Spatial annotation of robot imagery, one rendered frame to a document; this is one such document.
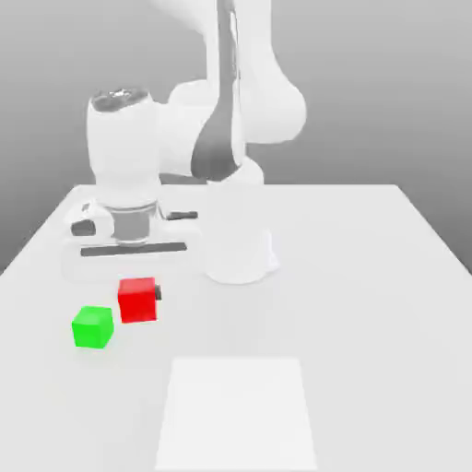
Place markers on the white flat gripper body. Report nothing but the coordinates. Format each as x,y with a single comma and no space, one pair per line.
132,263

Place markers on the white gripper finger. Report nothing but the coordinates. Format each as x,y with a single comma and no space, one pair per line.
159,292

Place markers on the small red cube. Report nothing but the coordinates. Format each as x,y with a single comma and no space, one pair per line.
137,300

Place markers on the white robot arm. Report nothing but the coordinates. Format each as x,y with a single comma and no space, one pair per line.
125,147

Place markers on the small green cube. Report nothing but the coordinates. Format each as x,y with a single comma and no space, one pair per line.
92,327

